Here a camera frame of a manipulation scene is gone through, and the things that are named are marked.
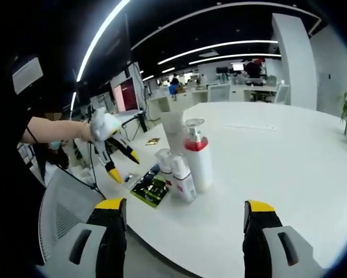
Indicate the black tripod stand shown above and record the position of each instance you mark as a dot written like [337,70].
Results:
[140,95]

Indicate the tilted white desk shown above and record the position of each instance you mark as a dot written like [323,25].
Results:
[129,116]

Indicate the small white skincare bottle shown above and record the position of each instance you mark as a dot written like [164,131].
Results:
[164,162]
[184,182]

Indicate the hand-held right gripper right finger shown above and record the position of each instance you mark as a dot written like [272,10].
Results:
[260,231]

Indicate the white pump skincare bottle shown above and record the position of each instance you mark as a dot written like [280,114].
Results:
[200,165]

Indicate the white skincare tube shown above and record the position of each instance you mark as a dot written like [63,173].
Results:
[173,127]

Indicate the gold packet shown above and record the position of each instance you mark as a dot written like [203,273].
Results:
[152,142]

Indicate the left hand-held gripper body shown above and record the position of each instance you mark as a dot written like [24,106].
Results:
[103,124]

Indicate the small white sachet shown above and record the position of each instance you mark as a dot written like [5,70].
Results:
[129,177]

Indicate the computer monitor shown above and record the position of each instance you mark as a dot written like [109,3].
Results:
[238,67]

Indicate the green black packet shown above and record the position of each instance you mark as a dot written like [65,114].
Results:
[150,191]

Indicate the long ceiling light strip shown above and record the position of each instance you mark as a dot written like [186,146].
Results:
[103,34]

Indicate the white grey worn device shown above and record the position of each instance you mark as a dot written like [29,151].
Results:
[27,75]

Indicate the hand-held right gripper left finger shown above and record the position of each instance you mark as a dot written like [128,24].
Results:
[109,231]

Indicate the red white screen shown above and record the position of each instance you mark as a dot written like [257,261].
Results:
[127,94]

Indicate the person in dark clothes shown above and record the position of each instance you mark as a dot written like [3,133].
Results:
[16,173]

